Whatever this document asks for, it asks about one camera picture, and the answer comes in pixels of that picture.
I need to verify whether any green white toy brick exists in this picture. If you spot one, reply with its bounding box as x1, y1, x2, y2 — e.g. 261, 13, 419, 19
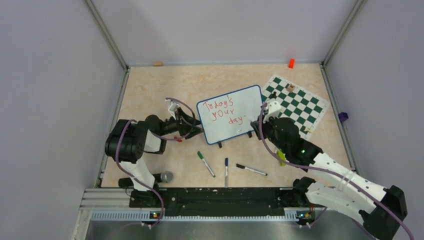
276, 149, 286, 167

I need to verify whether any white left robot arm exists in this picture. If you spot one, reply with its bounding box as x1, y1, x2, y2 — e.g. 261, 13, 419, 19
104, 107, 203, 207

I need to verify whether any small wooden chess piece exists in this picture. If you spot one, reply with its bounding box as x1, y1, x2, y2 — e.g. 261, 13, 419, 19
304, 127, 313, 133

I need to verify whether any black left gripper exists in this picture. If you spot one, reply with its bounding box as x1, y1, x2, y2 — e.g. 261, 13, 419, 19
158, 107, 204, 139

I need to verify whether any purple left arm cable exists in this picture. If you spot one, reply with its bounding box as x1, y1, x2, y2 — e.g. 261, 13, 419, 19
114, 96, 200, 229

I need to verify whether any green white chess mat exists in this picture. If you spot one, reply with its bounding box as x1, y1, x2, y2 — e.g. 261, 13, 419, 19
261, 75, 330, 140

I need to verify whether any blue framed whiteboard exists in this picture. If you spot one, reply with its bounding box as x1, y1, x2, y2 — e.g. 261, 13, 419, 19
196, 84, 263, 145

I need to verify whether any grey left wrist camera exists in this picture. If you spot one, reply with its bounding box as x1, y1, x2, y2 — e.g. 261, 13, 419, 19
168, 100, 179, 117

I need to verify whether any blue whiteboard marker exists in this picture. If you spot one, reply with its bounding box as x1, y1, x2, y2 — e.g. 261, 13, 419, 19
224, 157, 229, 188

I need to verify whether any wooden cork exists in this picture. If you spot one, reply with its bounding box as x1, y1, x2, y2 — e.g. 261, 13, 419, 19
152, 61, 163, 67

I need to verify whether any orange block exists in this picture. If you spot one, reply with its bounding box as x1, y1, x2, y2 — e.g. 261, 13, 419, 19
288, 58, 296, 69

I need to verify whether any green whiteboard marker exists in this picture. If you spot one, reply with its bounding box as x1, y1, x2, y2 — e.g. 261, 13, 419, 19
197, 151, 216, 178

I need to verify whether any purple object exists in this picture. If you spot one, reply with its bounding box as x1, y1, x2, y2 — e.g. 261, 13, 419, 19
338, 112, 349, 123

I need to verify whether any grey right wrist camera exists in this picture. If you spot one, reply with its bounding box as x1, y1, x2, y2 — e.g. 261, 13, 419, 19
263, 98, 282, 123

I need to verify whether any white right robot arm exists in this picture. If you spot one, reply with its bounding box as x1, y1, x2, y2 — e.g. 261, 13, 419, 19
250, 117, 414, 240

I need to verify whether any black microphone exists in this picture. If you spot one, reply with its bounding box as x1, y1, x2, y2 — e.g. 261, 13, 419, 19
118, 171, 174, 189

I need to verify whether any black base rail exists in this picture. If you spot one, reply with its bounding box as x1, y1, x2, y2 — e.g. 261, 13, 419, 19
129, 187, 311, 217

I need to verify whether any black whiteboard marker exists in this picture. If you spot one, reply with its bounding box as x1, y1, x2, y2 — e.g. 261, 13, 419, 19
236, 163, 268, 176

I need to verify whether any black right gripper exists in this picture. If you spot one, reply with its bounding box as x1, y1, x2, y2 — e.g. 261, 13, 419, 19
252, 111, 289, 154

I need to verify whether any black chess pawn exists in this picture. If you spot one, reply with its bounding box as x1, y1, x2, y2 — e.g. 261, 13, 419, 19
268, 91, 277, 99

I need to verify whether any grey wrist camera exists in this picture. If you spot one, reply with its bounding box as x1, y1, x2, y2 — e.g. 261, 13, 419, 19
263, 98, 282, 123
168, 100, 179, 117

